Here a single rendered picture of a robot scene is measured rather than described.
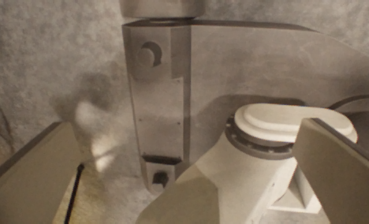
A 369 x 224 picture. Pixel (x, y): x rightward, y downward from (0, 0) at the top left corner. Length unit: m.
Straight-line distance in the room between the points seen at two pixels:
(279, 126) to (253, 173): 0.09
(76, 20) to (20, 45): 0.27
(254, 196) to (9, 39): 0.92
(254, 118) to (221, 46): 0.17
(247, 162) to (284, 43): 0.25
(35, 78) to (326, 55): 0.94
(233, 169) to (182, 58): 0.24
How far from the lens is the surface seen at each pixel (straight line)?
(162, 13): 0.43
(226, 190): 0.29
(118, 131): 0.85
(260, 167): 0.34
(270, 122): 0.36
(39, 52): 0.89
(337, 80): 0.53
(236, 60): 0.46
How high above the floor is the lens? 0.61
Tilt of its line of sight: 59 degrees down
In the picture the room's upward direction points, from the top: 161 degrees counter-clockwise
